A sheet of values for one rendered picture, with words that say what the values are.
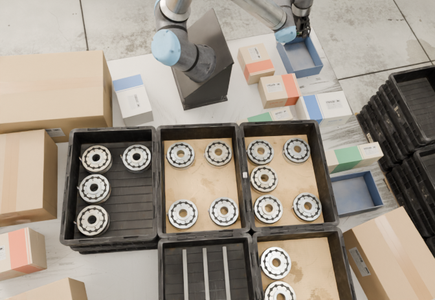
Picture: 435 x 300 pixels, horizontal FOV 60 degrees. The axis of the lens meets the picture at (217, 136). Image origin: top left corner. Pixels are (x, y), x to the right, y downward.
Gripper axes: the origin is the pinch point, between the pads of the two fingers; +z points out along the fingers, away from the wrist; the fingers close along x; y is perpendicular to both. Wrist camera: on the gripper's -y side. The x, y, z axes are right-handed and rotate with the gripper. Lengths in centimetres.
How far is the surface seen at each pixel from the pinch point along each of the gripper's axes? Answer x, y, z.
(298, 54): 6.9, -3.3, 17.9
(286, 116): -11.4, 30.8, 9.9
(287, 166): -20, 55, 2
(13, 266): -116, 69, -12
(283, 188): -24, 63, 1
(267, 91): -15.9, 17.9, 7.9
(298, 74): 1.8, 9.9, 13.8
